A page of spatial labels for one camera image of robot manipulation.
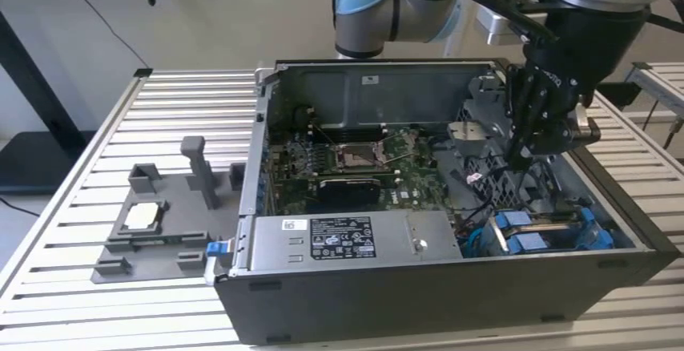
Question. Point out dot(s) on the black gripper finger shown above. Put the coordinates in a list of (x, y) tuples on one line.
[(536, 118), (513, 118)]

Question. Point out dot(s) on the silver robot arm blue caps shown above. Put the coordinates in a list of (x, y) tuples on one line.
[(373, 26)]

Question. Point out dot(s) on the disk bay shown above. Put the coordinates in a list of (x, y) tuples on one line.
[(598, 243)]

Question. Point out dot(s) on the grey metal drive cage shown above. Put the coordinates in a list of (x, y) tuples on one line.
[(480, 110)]

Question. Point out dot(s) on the metal slat side table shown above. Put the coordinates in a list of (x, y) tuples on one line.
[(662, 82)]

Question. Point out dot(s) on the green motherboard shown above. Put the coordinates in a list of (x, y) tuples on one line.
[(410, 174)]

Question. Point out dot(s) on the CPU socket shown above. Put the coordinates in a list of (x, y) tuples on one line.
[(356, 156)]

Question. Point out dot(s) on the black graphics card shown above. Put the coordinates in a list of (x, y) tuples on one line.
[(346, 192)]

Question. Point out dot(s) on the silver power supply unit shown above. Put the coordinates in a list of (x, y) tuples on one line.
[(352, 243)]

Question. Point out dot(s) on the black open PC case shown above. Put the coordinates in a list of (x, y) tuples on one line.
[(405, 307)]

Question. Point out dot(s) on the blue case latch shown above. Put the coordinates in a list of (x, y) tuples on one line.
[(216, 248)]

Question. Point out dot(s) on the grey parts rack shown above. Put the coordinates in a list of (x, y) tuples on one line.
[(176, 223)]

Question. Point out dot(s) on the silver CPU chip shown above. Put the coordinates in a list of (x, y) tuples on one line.
[(141, 215)]

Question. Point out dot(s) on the black monitor stand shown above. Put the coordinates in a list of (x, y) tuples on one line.
[(32, 154)]

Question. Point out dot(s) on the silver side wrist camera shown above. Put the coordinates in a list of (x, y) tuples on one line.
[(585, 126)]

